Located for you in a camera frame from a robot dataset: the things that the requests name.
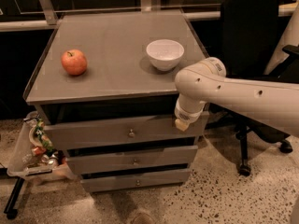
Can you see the red apple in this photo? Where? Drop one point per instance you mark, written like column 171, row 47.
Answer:
column 74, row 62

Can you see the grey bottom drawer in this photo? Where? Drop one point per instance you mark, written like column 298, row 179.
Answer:
column 144, row 180

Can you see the grey middle drawer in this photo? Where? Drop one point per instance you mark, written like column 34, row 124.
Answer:
column 131, row 160

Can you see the metal rail with brackets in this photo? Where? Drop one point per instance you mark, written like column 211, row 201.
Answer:
column 46, row 19

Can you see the black office chair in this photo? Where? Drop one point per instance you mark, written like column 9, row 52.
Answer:
column 244, row 38

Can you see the grey drawer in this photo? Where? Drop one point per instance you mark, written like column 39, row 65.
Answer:
column 131, row 160
column 144, row 180
column 108, row 132

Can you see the black cart leg with wheel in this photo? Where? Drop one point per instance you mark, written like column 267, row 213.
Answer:
column 9, row 210

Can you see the grey drawer cabinet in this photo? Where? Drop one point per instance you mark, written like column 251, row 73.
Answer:
column 115, row 47

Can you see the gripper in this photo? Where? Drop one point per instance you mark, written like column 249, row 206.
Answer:
column 186, row 116

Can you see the clear plastic snack bin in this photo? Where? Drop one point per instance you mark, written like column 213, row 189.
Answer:
column 28, row 160

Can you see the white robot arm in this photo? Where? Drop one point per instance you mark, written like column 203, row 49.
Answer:
column 273, row 103

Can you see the white ceramic bowl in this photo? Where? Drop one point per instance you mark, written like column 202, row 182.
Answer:
column 164, row 54

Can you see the grey top drawer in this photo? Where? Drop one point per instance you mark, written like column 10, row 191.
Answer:
column 108, row 132

